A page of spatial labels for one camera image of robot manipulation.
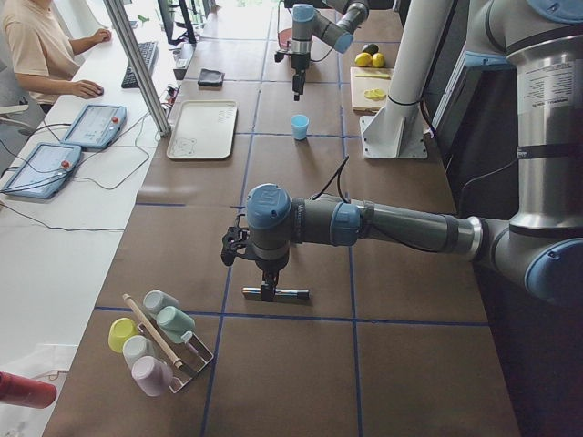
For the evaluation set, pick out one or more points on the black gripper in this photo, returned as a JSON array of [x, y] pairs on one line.
[[271, 268], [300, 62]]

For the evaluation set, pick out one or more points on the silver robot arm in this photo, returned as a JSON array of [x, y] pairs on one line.
[[540, 247], [308, 22]]

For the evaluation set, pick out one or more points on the light blue cup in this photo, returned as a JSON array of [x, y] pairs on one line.
[[299, 126]]

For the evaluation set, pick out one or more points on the mint cup on rack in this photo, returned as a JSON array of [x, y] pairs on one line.
[[174, 323]]

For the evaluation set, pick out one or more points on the white cup rack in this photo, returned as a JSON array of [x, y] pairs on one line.
[[187, 360]]

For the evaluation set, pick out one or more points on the grey cup on rack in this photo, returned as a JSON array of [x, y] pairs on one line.
[[156, 300]]

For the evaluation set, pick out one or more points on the pink cup on rack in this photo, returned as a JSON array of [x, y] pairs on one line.
[[152, 375]]

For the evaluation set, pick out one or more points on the white cup on rack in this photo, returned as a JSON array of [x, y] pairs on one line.
[[136, 347]]

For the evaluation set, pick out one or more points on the yellow cup on rack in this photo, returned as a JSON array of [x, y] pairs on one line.
[[120, 331]]

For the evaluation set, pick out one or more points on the metal muddler with black tip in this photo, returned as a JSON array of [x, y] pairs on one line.
[[280, 295]]

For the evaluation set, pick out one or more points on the pink bowl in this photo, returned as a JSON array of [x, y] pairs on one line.
[[284, 37]]

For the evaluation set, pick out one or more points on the wooden cutting board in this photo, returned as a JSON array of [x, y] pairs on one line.
[[359, 84]]

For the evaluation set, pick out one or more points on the yellow lemon left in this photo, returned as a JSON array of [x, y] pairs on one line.
[[363, 59]]

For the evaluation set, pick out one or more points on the lemon slices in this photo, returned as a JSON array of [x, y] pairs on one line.
[[374, 94]]

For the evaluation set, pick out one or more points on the yellow-green plastic knife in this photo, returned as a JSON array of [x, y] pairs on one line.
[[379, 76]]

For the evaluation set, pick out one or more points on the green avocado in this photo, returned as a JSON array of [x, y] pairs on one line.
[[371, 49]]

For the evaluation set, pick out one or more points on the folded grey cloth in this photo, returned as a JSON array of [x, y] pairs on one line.
[[210, 78]]

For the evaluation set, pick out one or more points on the cream bear tray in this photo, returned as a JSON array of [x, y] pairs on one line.
[[204, 130]]

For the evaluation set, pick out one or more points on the teach pendant far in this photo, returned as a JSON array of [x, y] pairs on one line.
[[96, 126]]

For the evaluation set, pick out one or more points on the teach pendant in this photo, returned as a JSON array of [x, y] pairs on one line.
[[96, 126], [45, 171]]

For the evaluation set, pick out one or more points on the teach pendant near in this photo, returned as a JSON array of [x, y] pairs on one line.
[[45, 171]]

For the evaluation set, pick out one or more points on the person in beige shirt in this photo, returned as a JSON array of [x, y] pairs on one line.
[[43, 56]]

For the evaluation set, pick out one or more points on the red bottle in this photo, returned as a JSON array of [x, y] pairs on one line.
[[22, 391]]

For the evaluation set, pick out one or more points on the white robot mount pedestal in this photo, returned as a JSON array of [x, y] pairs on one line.
[[396, 131]]

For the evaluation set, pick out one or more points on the aluminium frame post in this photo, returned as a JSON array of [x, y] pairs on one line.
[[119, 19]]

